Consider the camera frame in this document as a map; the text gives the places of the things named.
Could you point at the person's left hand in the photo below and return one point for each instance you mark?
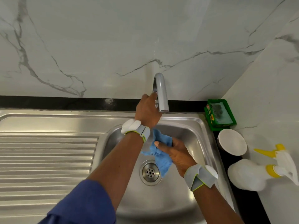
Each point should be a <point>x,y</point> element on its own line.
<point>147,112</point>

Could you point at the person's right hand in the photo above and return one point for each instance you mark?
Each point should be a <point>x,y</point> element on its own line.
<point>180,154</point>

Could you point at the blue cloth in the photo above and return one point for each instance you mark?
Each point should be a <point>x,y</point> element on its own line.
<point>161,158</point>

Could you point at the chrome faucet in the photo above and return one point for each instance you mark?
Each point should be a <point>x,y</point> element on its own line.
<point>161,91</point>

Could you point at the white bowl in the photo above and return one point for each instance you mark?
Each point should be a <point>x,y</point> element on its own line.
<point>232,142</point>

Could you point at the white yellow spray bottle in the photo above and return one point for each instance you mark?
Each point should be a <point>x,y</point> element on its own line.
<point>250,175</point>

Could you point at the stainless steel sink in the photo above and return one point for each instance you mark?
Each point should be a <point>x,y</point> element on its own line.
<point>46,151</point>

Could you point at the person's left forearm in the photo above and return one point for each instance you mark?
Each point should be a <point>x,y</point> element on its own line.
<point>114,170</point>

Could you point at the person's right forearm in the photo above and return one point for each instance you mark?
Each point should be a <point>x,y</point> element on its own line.
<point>215,205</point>

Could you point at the white left wrist tracker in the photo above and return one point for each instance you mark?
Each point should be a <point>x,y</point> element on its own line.
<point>133,127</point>

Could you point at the metal drain strainer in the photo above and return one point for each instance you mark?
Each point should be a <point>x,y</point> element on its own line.
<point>150,172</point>

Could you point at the green soap tray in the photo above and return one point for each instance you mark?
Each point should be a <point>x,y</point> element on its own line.
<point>220,114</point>

